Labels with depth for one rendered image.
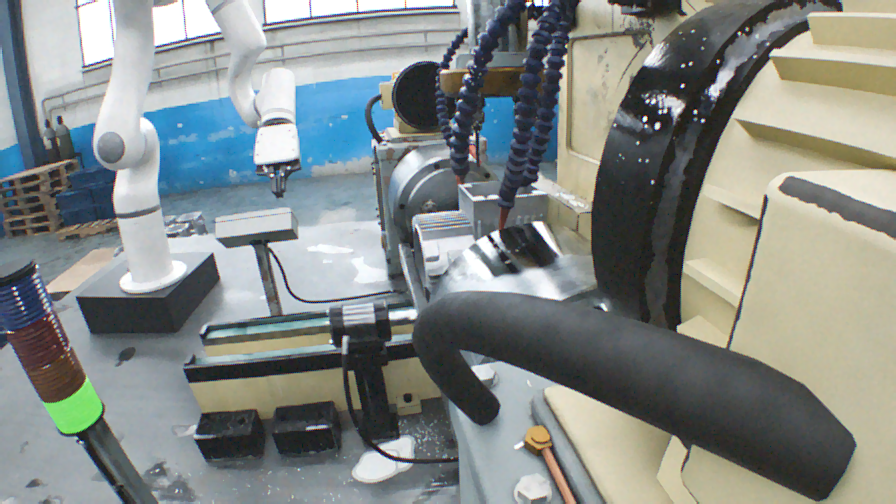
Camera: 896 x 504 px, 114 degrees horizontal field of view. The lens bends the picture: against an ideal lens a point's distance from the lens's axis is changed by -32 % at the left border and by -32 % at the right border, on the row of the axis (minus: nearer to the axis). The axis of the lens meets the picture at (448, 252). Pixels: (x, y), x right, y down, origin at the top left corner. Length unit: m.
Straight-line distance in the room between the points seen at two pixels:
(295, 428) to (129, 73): 0.86
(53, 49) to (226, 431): 8.14
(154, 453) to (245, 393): 0.20
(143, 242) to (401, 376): 0.75
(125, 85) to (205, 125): 5.80
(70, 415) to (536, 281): 0.50
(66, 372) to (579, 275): 0.51
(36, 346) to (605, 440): 0.49
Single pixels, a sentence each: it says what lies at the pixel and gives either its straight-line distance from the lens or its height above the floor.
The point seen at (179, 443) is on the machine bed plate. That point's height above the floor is 0.80.
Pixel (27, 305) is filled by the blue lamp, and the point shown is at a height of 1.18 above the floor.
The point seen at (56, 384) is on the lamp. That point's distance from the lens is 0.53.
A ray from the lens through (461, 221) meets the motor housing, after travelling 0.66.
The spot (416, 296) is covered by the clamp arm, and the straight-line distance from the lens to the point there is 0.61.
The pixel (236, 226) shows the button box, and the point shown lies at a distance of 0.94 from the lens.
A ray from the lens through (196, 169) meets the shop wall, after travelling 7.11.
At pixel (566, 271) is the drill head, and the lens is 0.37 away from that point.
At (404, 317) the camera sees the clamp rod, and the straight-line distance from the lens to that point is 0.58.
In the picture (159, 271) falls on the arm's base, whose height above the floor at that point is 0.93.
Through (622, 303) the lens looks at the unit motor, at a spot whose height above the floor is 1.24.
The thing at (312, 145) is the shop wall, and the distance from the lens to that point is 6.39.
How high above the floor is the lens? 1.33
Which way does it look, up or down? 24 degrees down
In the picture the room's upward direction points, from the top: 3 degrees counter-clockwise
